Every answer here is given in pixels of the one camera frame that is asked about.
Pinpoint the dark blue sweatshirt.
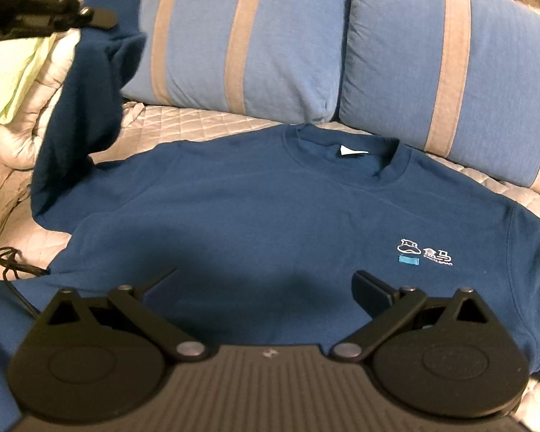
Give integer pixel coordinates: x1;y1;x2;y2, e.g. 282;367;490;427
0;0;540;431

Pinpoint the left blue striped pillow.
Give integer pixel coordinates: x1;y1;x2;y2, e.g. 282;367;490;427
123;0;349;124

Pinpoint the light green blanket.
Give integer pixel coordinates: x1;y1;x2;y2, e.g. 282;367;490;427
0;0;80;125

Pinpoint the black cable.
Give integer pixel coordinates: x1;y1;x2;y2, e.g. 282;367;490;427
0;232;51;317

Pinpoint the white padded duvet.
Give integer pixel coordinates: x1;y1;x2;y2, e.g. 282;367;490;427
0;29;81;170

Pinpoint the right blue striped pillow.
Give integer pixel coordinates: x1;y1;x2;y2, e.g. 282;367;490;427
339;0;540;194

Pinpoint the grey quilted bedspread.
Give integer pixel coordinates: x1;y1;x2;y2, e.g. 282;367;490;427
0;0;540;280

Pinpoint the blue striped pillow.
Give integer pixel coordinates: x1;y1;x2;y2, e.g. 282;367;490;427
123;0;349;124
339;0;540;194

